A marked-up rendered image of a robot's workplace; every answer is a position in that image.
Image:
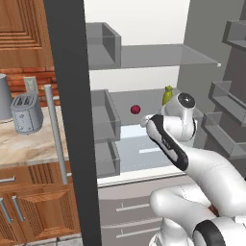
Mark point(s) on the grey wall socket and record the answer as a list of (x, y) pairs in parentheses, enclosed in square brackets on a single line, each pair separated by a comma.
[(31, 86)]

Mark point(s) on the grey fridge door bin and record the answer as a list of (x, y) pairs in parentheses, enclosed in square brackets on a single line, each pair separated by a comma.
[(226, 99), (221, 134), (235, 33)]

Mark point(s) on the grey fridge inner bin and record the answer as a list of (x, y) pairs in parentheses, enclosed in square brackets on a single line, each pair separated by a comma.
[(107, 160), (104, 118), (102, 48)]

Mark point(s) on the wooden wall cupboard door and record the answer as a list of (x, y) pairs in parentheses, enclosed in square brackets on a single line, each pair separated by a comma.
[(22, 32)]

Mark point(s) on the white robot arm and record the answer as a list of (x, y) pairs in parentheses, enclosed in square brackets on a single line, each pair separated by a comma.
[(208, 173)]

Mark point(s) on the grey fridge body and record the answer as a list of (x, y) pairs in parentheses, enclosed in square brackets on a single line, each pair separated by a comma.
[(137, 22)]

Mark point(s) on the silver toaster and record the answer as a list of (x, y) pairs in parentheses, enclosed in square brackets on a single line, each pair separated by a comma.
[(27, 114)]

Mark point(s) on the grey fridge drawer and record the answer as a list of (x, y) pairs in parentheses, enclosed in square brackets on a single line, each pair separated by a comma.
[(131, 195), (134, 240)]

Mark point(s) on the grey pitcher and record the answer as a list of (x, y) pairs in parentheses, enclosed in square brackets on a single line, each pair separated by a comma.
[(4, 96)]

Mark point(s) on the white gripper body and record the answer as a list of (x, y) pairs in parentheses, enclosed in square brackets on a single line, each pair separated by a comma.
[(144, 120)]

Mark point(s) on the glass fridge shelf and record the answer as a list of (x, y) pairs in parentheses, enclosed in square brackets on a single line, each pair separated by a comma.
[(134, 153), (145, 97), (157, 56)]

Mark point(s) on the red radish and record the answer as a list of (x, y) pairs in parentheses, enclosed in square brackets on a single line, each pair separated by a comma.
[(135, 109)]

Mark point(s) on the grey fridge door with bins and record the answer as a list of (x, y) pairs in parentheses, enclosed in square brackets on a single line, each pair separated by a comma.
[(208, 32)]

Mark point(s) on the wooden drawer front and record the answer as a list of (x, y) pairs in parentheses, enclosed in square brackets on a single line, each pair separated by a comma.
[(38, 174)]

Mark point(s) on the dark grey fridge door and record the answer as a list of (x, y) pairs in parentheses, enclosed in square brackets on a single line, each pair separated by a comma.
[(73, 96)]

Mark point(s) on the yellow-green lemonade bottle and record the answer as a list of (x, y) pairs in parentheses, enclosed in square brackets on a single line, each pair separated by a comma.
[(167, 95)]

